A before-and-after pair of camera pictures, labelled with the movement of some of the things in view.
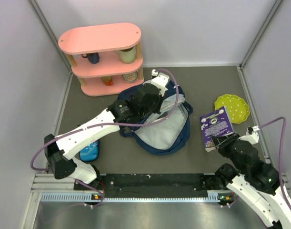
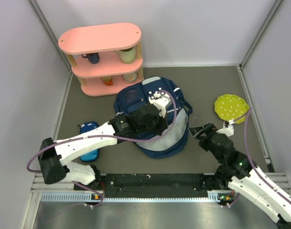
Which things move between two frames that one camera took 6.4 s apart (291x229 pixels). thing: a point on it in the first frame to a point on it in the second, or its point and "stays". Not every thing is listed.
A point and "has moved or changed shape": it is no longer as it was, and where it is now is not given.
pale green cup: x=127 y=56 stays
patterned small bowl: x=130 y=77 stays
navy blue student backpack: x=166 y=131 has moved or changed shape
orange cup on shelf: x=107 y=80 stays
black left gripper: x=160 y=99 to x=162 y=126
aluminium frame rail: x=47 y=182 stays
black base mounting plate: x=149 y=185 stays
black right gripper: x=221 y=142 to x=208 y=129
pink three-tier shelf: x=106 y=59 stays
